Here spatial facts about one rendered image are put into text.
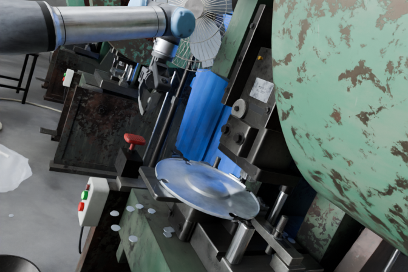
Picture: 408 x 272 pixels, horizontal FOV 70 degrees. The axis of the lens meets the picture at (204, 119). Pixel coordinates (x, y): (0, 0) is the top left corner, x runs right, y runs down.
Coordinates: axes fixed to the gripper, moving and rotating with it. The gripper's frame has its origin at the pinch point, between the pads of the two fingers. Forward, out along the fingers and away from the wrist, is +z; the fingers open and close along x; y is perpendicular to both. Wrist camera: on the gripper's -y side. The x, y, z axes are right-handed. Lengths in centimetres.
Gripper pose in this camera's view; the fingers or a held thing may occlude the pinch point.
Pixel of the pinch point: (144, 112)
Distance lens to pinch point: 98.8
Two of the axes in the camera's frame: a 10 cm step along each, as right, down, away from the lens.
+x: -8.2, -2.3, -5.2
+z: -3.6, 9.2, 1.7
